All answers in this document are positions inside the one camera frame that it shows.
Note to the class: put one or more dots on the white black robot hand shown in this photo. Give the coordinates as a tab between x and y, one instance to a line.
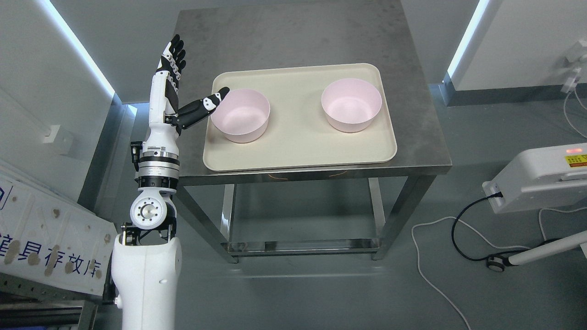
167	119

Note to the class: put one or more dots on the pink bowl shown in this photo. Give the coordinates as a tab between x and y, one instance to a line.
351	104
243	116

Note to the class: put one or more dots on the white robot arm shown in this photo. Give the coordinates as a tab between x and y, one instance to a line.
147	256

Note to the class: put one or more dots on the stainless steel table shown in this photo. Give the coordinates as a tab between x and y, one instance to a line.
376	32

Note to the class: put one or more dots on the beige plastic tray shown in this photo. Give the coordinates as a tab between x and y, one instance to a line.
298	133

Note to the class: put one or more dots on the white sign board with characters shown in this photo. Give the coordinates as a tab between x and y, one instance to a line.
48	239

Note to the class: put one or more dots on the white stand leg with caster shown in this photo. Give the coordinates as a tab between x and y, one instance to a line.
498	263

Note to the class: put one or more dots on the white machine with warning label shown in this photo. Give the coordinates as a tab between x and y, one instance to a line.
540	178

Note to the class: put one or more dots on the white wall socket left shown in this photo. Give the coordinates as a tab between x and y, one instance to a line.
60	140

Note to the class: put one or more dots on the metal shelf frame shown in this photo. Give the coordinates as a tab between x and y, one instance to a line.
29	305

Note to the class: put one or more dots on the white wall plug right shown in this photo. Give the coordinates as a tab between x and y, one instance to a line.
576	58

